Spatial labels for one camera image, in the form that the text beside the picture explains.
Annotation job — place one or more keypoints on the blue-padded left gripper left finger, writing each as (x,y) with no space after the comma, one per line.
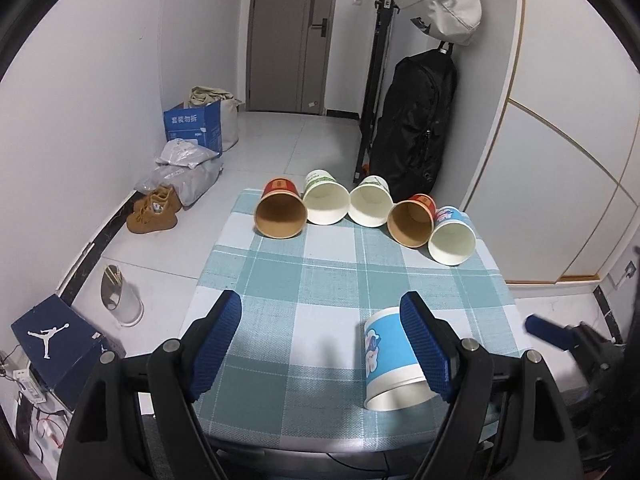
(106,437)

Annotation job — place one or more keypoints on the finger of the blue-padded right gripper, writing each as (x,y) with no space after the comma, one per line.
(551,333)

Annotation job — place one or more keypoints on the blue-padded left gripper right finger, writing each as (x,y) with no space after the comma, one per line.
(506,418)

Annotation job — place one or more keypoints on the blue cartoon paper cup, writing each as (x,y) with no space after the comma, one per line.
(394,378)

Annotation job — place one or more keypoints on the blue white paper cup far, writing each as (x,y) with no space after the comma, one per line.
(453,240)

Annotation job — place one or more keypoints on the small red kraft paper cup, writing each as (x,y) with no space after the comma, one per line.
(411,222)

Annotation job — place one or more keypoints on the white green paper cup right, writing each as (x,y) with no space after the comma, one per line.
(370,202)

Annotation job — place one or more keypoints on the white green paper cup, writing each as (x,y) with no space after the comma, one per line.
(370,202)
(326,200)

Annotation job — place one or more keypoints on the large red kraft paper cup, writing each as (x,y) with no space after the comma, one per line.
(280,212)

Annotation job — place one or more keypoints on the white green paper cup left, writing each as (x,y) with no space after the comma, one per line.
(326,200)

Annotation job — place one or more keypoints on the navy Jordan shoe box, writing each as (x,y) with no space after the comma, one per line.
(62,346)

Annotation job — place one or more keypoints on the teal checked tablecloth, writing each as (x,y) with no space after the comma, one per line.
(293,377)

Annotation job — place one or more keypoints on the brown boot near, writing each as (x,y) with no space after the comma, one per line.
(152,216)

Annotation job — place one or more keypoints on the brown boot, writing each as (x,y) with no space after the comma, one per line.
(164,194)
(152,216)

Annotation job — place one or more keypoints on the brown boot far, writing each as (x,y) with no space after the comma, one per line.
(164,194)

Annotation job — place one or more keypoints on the black backpack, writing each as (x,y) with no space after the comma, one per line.
(409,143)

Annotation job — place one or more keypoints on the grey plastic parcel bags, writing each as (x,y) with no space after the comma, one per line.
(189,168)

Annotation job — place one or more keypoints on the blue cardboard box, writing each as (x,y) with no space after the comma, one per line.
(195,124)

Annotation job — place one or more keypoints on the beige fabric bag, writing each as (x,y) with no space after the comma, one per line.
(228,107)

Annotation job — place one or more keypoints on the black coat stand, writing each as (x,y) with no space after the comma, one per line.
(385,11)

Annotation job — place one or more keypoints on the grey door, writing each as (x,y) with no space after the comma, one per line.
(288,47)

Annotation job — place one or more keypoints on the wall power socket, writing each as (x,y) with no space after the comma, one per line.
(630,270)

